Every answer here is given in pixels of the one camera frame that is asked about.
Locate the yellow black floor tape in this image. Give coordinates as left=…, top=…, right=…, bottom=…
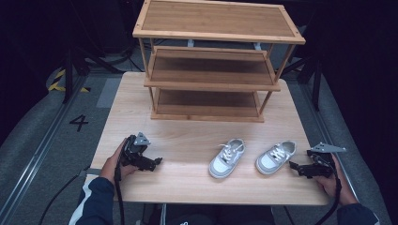
left=47, top=68, right=92, bottom=94

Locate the person's left hand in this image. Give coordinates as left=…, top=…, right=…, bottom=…
left=99, top=139, right=139, bottom=186

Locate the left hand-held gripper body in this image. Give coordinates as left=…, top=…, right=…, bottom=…
left=119, top=131, right=152, bottom=168

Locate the black tripod stand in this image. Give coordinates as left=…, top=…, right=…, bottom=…
left=281, top=46, right=324, bottom=113
left=59, top=43, right=126, bottom=105

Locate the person's right hand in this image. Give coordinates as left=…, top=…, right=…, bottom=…
left=314, top=155, right=359, bottom=206

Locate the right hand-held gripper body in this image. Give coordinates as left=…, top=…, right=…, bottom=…
left=305, top=142, right=347, bottom=179

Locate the right hand-held gripper black cable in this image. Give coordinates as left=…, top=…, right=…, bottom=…
left=313, top=154, right=343, bottom=225

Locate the black floor cable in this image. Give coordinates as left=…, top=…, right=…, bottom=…
left=38, top=165, right=92, bottom=225

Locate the grey white shoe with laces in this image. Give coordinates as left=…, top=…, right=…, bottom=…
left=254, top=140, right=298, bottom=175
left=207, top=138, right=247, bottom=180

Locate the three-tier wooden shoe rack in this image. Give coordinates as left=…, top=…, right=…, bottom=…
left=132, top=0, right=307, bottom=124

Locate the left hand-held gripper black cable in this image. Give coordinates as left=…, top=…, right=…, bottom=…
left=114, top=137, right=130, bottom=225

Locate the metal floor rail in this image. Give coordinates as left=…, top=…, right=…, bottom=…
left=0, top=74, right=89, bottom=219
left=298, top=82, right=360, bottom=201

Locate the hand-held gripper black cable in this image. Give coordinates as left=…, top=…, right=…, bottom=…
left=114, top=137, right=130, bottom=225
left=313, top=154, right=343, bottom=225

